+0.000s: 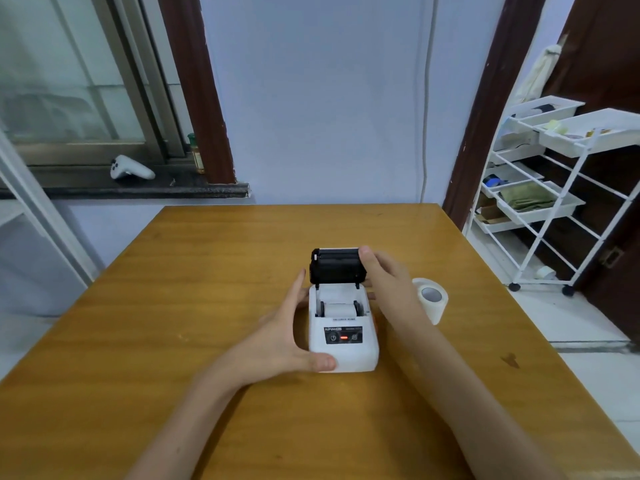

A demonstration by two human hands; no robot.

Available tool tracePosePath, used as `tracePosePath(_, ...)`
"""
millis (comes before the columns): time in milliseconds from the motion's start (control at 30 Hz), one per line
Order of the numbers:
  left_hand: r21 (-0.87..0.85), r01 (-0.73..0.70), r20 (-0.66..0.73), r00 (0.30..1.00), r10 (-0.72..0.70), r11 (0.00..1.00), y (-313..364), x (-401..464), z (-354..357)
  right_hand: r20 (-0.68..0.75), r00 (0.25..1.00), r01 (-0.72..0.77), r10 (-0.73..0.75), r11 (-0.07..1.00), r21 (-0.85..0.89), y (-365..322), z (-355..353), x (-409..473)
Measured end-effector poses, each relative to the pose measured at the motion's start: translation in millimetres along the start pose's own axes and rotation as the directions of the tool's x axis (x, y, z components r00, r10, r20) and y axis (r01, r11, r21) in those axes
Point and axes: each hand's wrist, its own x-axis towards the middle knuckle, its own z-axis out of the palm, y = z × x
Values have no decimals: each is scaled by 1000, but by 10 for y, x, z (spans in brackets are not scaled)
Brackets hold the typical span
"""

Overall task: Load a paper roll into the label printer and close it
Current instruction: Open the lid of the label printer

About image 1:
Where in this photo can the white game controller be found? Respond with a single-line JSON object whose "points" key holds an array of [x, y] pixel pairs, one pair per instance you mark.
{"points": [[131, 168]]}

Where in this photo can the person's left forearm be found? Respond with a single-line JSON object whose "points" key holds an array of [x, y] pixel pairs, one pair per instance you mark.
{"points": [[192, 424]]}

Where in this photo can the green folded cloth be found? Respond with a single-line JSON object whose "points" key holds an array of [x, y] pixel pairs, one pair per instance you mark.
{"points": [[527, 196]]}

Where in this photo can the person's right hand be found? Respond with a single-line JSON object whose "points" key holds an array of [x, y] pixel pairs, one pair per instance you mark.
{"points": [[392, 294]]}

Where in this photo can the white rolling shelf cart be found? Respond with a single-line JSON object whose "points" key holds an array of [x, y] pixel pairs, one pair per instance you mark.
{"points": [[592, 144]]}

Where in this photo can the dark brown door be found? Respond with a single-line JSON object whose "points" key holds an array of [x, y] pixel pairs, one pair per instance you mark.
{"points": [[607, 69]]}

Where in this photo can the small cardboard box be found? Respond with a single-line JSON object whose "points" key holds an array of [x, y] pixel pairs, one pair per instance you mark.
{"points": [[492, 213]]}

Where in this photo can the white paper roll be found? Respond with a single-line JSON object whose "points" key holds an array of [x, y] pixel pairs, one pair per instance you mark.
{"points": [[431, 296]]}

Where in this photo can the white label printer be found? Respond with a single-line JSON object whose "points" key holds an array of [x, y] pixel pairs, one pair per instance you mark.
{"points": [[345, 352]]}

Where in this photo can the person's right thumb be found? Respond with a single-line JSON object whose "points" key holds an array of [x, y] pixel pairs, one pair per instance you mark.
{"points": [[369, 262]]}

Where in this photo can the dark stone window sill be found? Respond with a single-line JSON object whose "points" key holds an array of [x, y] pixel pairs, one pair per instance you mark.
{"points": [[150, 185]]}

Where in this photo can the brown glass bottle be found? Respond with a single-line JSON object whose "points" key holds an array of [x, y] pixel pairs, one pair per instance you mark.
{"points": [[196, 154]]}

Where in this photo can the white hanging cloth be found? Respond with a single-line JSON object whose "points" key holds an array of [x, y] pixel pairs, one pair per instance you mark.
{"points": [[539, 72]]}

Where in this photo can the person's left thumb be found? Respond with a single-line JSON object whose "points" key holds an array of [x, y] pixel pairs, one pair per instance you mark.
{"points": [[315, 361]]}

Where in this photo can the white aluminium frame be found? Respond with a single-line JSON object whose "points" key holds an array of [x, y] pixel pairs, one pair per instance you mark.
{"points": [[47, 214]]}

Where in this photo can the dark brown wooden post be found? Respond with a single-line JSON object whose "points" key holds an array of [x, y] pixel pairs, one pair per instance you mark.
{"points": [[197, 89]]}

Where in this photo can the pale yellow small object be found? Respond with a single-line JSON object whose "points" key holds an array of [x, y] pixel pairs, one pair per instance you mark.
{"points": [[555, 126]]}

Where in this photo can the sliding glass window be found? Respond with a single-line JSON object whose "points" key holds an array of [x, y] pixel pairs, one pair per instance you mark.
{"points": [[65, 74]]}

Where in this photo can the white label roll in printer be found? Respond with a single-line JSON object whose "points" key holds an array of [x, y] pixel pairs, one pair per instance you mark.
{"points": [[340, 310]]}

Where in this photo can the dark brown door frame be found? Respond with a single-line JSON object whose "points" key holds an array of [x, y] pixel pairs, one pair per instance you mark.
{"points": [[492, 109]]}

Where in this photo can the blue small object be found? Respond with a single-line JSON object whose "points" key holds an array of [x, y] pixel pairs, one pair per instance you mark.
{"points": [[494, 182]]}

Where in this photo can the white tape roll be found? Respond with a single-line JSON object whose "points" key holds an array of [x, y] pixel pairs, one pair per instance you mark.
{"points": [[545, 273]]}

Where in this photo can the person's left hand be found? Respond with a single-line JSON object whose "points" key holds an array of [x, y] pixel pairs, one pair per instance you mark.
{"points": [[272, 347]]}

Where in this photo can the person's right forearm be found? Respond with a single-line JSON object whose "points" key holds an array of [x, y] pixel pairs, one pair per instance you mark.
{"points": [[465, 404]]}

